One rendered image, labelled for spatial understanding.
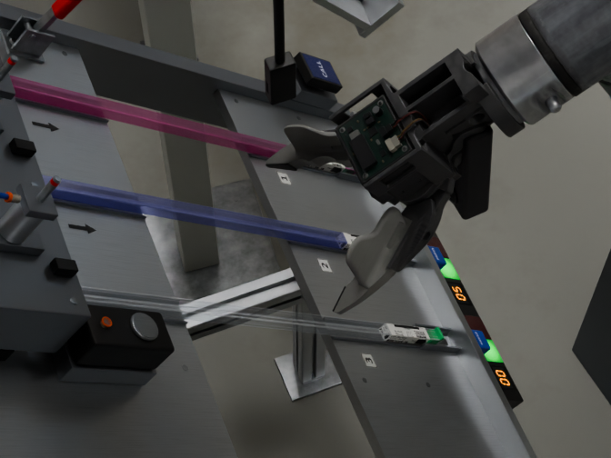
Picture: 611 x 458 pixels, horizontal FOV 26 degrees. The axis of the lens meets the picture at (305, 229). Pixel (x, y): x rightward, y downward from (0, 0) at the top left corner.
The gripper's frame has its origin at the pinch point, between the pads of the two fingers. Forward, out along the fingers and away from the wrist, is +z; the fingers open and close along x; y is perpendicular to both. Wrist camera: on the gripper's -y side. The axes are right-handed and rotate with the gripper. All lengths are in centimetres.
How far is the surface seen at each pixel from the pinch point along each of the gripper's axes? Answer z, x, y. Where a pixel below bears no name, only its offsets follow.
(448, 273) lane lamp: 1.1, -10.6, -42.3
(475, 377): 1.6, 4.7, -34.1
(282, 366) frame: 45, -36, -92
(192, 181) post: 36, -58, -66
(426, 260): 0.4, -9.1, -33.8
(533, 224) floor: 3, -46, -119
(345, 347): 6.8, 1.9, -17.4
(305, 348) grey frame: 36, -32, -82
